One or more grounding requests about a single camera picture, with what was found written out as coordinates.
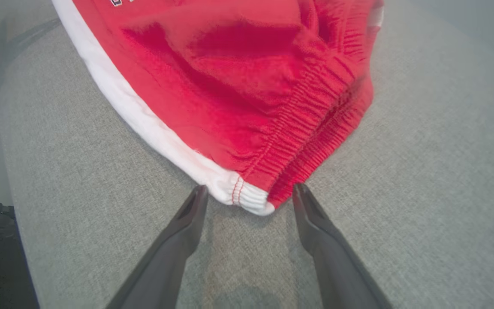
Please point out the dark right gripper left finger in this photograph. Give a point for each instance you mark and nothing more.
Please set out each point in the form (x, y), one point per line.
(157, 274)

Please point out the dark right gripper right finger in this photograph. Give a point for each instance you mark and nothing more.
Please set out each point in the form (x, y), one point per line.
(341, 274)

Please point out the red shorts white side stripe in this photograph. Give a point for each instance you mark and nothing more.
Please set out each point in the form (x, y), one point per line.
(238, 86)

